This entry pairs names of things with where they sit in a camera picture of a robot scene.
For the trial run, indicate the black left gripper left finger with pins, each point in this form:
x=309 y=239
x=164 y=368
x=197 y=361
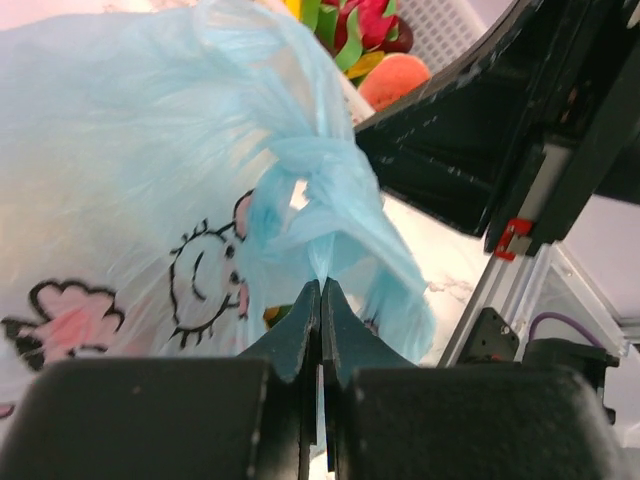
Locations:
x=286 y=423

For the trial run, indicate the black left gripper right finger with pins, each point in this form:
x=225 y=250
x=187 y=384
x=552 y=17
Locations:
x=348 y=346

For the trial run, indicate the fake watermelon slice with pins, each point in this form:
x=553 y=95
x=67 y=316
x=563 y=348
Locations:
x=394 y=77

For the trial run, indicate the dark purple fake plum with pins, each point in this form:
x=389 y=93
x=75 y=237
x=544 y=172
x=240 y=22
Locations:
x=400 y=38

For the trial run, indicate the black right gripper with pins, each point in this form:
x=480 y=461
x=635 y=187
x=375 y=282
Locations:
x=511 y=140

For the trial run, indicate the light blue plastic bag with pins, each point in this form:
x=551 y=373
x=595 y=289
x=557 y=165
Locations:
x=168 y=177

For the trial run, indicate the white plastic fruit basket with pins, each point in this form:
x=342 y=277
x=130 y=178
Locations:
x=443 y=31

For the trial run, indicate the yellow fake banana bunch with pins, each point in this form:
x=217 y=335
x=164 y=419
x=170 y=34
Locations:
x=365 y=62

